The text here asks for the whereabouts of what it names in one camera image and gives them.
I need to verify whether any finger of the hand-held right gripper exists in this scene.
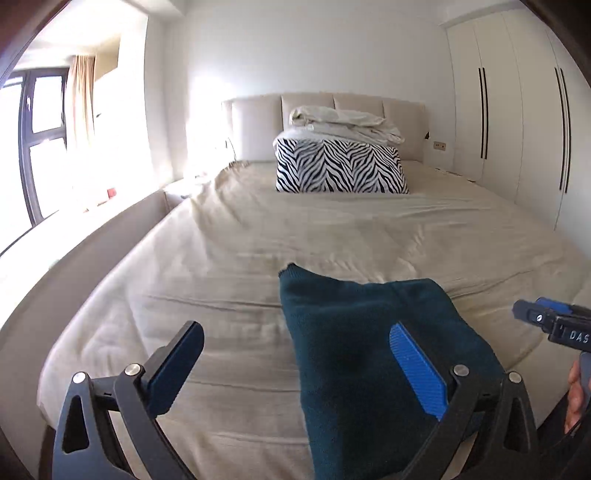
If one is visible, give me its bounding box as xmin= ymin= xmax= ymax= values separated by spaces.
xmin=534 ymin=297 xmax=591 ymax=319
xmin=512 ymin=299 xmax=557 ymax=332

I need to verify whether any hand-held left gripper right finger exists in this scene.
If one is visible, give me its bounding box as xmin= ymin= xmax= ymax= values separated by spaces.
xmin=389 ymin=322 xmax=541 ymax=480

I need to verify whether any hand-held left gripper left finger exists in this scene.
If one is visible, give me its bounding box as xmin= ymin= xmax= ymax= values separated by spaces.
xmin=52 ymin=320 xmax=205 ymax=480

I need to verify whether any dark teal knitted sweater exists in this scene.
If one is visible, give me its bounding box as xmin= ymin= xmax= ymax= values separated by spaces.
xmin=278 ymin=263 xmax=506 ymax=480

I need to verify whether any person's right hand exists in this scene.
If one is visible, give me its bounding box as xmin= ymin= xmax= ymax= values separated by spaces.
xmin=564 ymin=356 xmax=591 ymax=435

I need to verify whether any bed with beige sheet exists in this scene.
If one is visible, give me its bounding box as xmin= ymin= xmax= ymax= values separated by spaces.
xmin=0 ymin=159 xmax=591 ymax=480

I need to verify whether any zebra print pillow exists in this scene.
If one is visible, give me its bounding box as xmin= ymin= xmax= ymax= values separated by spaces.
xmin=274 ymin=137 xmax=410 ymax=195

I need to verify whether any crumpled cream duvet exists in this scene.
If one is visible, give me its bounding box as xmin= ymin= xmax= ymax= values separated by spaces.
xmin=272 ymin=105 xmax=406 ymax=147

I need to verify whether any cream padded headboard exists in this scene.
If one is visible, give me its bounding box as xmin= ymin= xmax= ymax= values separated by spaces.
xmin=222 ymin=92 xmax=428 ymax=162

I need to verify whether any black framed window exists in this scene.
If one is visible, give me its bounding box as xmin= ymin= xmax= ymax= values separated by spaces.
xmin=0 ymin=67 xmax=71 ymax=252

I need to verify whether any beige curtain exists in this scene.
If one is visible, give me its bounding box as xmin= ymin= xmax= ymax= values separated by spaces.
xmin=66 ymin=54 xmax=97 ymax=154

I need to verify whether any white wardrobe with black handles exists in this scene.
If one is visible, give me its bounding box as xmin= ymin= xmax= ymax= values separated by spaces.
xmin=445 ymin=9 xmax=591 ymax=232

